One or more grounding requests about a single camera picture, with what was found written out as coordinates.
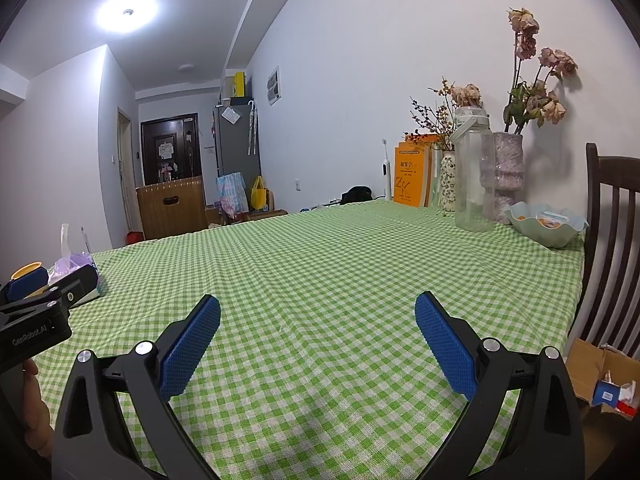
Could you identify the dried branch bouquet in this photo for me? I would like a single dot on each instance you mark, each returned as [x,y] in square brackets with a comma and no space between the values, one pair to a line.
[467,95]

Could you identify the orange book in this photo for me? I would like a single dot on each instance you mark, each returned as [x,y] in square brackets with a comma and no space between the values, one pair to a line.
[425,139]

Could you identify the small floral vase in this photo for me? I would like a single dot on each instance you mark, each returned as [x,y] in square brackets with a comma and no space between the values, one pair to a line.
[447,185]

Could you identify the open brown carton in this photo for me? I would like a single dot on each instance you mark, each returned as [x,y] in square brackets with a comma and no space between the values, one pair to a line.
[270,214]

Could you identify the yellow round object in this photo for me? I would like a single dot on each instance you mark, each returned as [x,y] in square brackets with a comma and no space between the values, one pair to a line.
[27,268]

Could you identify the green checkered tablecloth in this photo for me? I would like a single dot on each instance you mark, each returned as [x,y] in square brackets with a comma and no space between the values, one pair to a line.
[325,270]

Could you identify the clear plastic bag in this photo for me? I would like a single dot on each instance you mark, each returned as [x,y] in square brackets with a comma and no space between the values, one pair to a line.
[64,240]

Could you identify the round ceiling lamp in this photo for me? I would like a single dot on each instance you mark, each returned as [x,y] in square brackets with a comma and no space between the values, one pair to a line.
[127,12]

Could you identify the blue wrapper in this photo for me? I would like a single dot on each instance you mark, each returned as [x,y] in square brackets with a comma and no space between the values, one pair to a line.
[606,394]

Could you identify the yellow tote bag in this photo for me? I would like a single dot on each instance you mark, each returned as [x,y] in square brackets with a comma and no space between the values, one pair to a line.
[260,195]

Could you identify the blue patterned gift bag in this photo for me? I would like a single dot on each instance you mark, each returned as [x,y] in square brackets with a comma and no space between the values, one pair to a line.
[232,197]

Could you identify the dark entrance door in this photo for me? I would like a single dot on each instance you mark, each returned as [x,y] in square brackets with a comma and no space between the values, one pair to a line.
[155,150]

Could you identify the small orange snack packet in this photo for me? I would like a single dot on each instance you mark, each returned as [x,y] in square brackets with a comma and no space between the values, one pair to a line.
[552,222]

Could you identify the white interior door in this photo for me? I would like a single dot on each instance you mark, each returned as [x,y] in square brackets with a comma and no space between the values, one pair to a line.
[125,170]

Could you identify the white electric toothbrush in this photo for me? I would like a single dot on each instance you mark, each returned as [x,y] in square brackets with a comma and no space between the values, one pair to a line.
[386,175]

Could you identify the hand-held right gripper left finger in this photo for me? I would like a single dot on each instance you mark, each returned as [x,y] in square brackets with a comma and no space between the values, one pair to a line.
[192,345]

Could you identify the orange box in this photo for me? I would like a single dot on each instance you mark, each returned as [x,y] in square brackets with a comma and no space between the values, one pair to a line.
[410,180]

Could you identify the cardboard box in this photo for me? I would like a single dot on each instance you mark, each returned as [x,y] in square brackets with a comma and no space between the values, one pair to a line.
[582,365]

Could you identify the red bucket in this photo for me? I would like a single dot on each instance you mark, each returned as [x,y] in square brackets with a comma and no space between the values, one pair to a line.
[134,237]

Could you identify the purple tissue pack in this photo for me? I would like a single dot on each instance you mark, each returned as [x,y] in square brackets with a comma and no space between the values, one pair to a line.
[70,264]

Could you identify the pink textured vase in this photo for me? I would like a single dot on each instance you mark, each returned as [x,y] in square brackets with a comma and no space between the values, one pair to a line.
[507,175]

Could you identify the folded umbrella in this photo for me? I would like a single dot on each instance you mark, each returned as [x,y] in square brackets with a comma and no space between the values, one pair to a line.
[253,130]

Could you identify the dried pink roses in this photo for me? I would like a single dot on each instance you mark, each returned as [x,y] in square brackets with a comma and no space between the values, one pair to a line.
[552,110]

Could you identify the person's left hand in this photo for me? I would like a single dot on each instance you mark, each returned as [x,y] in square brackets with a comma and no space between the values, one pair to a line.
[37,410]

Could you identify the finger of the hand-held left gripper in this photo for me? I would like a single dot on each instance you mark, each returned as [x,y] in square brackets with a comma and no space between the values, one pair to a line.
[80,282]
[27,285]

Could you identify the light blue wavy bowl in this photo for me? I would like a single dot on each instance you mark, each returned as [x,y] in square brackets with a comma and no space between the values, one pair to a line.
[545,237]

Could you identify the dark wooden chair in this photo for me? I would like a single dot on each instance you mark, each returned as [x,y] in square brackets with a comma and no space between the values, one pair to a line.
[597,185]

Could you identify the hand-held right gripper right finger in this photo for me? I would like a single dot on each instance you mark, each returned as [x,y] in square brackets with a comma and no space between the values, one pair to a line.
[445,345]

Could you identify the black bag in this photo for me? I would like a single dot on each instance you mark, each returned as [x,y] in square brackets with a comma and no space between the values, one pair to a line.
[357,195]

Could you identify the grey fridge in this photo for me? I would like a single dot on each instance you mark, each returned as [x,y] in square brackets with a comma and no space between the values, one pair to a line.
[235,160]

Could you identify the red wrapper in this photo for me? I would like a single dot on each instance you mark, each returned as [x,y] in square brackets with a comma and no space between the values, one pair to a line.
[626,408]

